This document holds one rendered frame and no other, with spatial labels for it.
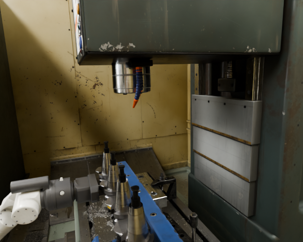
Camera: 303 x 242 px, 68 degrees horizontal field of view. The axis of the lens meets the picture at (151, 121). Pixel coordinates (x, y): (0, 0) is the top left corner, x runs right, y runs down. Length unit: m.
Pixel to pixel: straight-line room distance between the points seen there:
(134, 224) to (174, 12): 0.54
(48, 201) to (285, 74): 0.87
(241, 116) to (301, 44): 0.33
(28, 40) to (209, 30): 1.49
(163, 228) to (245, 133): 0.64
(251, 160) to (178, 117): 1.27
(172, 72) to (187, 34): 1.46
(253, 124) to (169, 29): 0.53
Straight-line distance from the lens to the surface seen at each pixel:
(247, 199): 1.12
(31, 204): 0.73
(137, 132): 2.07
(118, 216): 0.55
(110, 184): 0.64
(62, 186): 0.74
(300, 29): 0.96
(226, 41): 0.77
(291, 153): 1.00
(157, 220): 0.51
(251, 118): 0.98
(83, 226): 1.11
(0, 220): 0.81
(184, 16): 0.70
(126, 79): 0.88
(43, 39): 1.96
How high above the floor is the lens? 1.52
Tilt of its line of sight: 11 degrees down
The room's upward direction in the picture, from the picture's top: 2 degrees counter-clockwise
